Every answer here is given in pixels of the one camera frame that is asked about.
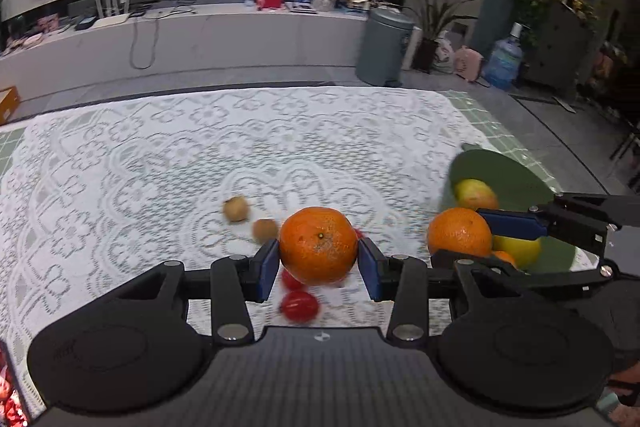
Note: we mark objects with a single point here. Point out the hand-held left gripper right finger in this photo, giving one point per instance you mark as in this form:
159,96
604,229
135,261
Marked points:
369,272

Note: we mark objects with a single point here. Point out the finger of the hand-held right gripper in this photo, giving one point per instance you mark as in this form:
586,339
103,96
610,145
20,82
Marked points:
550,281
515,224

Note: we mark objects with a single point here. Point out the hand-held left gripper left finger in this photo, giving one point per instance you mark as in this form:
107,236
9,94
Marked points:
268,269

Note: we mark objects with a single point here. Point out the orange mandarin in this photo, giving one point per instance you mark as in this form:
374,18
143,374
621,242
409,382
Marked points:
504,258
320,244
459,232

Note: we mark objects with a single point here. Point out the small brown longan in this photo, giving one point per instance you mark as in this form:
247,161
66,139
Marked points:
265,230
236,209

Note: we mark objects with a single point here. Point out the green colander bowl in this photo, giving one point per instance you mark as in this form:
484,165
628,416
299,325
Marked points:
505,177

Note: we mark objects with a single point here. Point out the teal striped cloth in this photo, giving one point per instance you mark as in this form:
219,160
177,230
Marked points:
612,409

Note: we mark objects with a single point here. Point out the white lace tablecloth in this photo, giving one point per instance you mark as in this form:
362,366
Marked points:
150,167

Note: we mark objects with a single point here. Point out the blue water jug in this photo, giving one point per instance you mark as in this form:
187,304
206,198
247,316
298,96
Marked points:
504,62

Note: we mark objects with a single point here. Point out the pink fan heater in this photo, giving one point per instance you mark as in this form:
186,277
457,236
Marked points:
469,64

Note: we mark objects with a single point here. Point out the grey drawer cabinet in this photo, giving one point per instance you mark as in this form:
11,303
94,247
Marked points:
560,52

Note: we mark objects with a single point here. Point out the white plastic bag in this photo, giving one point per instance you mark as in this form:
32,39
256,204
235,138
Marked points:
443,54

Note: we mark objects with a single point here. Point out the tall potted leaf plant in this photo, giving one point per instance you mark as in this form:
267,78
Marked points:
430,32

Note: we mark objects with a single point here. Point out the grey round trash can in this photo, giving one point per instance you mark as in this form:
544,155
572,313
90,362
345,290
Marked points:
384,47

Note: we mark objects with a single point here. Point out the white television console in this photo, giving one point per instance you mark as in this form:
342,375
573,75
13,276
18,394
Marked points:
250,42

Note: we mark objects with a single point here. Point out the black smartphone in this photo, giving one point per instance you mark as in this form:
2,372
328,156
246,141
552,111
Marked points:
10,392

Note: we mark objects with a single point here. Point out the white router with antennas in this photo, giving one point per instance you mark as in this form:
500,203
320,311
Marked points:
112,19

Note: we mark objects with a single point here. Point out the orange cardboard box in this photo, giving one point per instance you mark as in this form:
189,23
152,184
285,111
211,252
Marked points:
7,104

